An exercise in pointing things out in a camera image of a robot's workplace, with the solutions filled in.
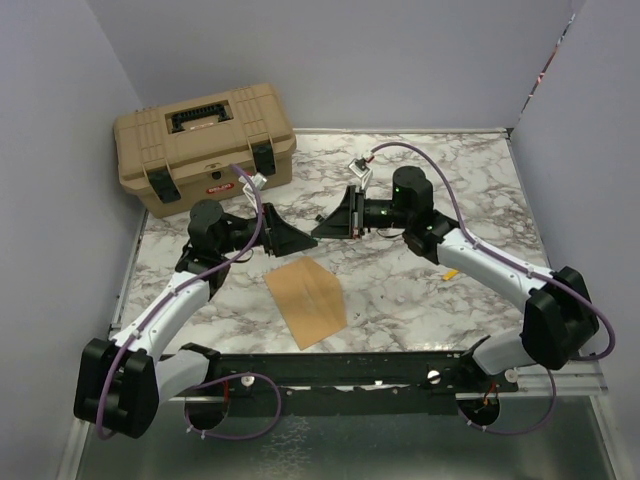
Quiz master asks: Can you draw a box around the tan plastic toolbox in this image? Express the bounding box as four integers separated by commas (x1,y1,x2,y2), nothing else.
114,83,297,218

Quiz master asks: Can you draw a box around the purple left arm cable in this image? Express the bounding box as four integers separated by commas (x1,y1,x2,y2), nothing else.
97,164,284,441

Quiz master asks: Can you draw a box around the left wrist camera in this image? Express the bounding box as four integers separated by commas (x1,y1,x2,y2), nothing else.
239,172,268,197

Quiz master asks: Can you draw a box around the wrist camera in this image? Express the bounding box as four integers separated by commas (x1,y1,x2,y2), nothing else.
348,155,374,191
239,172,268,197

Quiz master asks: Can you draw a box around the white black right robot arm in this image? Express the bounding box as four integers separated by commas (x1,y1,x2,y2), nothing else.
312,166,599,391

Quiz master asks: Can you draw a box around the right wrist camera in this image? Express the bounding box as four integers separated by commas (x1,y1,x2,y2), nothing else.
348,155,374,191

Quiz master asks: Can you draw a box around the yellow black utility knife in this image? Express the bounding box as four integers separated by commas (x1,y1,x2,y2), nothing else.
442,270,459,281

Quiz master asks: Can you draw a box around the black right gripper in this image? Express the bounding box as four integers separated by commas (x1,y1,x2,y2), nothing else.
312,186,411,240

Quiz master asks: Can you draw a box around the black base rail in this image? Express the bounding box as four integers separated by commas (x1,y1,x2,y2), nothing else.
159,347,521,419

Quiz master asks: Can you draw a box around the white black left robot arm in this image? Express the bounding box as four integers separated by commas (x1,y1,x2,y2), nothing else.
73,200,317,440

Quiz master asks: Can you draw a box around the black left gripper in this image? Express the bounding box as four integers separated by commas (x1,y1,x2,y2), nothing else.
217,202,318,256

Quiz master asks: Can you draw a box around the brown paper envelope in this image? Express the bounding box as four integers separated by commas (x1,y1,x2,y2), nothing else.
264,256,347,350

